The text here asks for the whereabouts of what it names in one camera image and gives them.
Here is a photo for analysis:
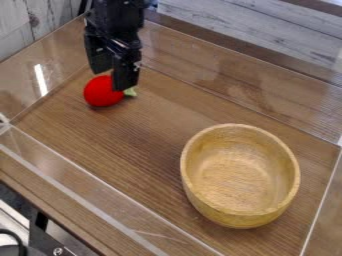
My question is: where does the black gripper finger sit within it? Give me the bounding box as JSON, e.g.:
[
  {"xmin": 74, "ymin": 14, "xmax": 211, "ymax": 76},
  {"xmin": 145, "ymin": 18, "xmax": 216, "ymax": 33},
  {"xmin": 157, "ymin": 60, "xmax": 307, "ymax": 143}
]
[
  {"xmin": 112, "ymin": 50, "xmax": 141, "ymax": 91},
  {"xmin": 84, "ymin": 34, "xmax": 112, "ymax": 74}
]

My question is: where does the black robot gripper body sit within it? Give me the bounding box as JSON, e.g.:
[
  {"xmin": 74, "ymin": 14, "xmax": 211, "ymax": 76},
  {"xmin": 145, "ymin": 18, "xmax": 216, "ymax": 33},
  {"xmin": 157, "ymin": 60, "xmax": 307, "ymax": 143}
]
[{"xmin": 84, "ymin": 0, "xmax": 146, "ymax": 49}]

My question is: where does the red plush strawberry toy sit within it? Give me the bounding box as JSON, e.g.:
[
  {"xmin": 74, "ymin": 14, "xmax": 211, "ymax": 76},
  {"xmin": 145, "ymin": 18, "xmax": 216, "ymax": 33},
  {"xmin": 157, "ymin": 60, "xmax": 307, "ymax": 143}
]
[{"xmin": 82, "ymin": 75, "xmax": 137, "ymax": 107}]

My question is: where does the oval wooden bowl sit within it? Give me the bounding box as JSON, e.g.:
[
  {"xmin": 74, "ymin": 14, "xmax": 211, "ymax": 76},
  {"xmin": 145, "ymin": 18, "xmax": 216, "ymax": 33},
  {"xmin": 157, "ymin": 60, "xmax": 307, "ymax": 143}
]
[{"xmin": 178, "ymin": 123, "xmax": 300, "ymax": 229}]

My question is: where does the black table leg clamp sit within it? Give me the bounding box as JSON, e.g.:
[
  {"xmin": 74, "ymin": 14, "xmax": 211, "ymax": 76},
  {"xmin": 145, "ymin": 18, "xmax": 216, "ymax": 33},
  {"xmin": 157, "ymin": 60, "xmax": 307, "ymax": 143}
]
[{"xmin": 26, "ymin": 209, "xmax": 90, "ymax": 256}]

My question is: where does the clear acrylic tray wall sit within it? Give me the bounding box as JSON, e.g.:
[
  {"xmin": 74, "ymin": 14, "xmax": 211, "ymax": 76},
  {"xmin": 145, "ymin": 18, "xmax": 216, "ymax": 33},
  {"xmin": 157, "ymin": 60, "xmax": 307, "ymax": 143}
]
[{"xmin": 0, "ymin": 20, "xmax": 342, "ymax": 256}]

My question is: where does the black cable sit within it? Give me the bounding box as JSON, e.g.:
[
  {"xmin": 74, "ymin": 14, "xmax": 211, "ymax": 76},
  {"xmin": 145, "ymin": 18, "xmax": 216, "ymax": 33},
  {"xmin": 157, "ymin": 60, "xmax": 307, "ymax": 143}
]
[{"xmin": 0, "ymin": 229, "xmax": 29, "ymax": 256}]

